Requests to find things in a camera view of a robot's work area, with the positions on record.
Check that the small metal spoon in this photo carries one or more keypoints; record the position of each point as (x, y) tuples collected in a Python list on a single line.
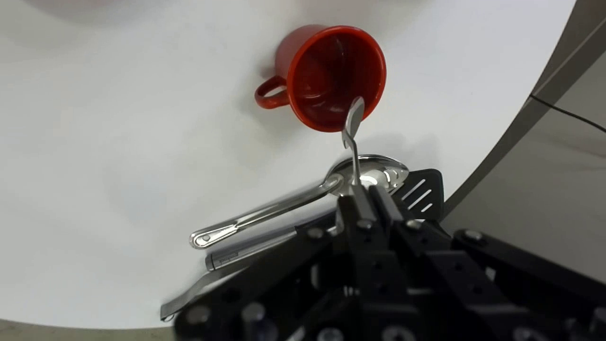
[(349, 141)]

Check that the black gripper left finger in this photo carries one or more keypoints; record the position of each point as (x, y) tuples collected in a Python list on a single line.
[(355, 213)]

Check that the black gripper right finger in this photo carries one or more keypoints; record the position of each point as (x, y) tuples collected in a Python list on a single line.
[(387, 209)]

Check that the red mug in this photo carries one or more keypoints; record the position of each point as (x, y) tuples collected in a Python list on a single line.
[(319, 71)]

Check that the round white table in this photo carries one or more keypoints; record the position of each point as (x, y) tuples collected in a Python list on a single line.
[(130, 124)]

